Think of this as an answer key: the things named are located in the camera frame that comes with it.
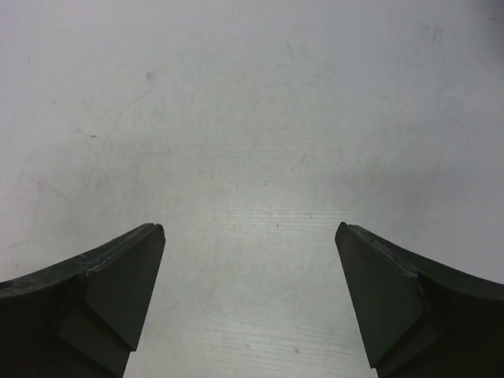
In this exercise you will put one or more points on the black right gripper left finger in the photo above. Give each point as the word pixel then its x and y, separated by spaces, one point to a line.
pixel 83 316

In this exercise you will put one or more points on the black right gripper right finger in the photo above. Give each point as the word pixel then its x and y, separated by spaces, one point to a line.
pixel 418 317

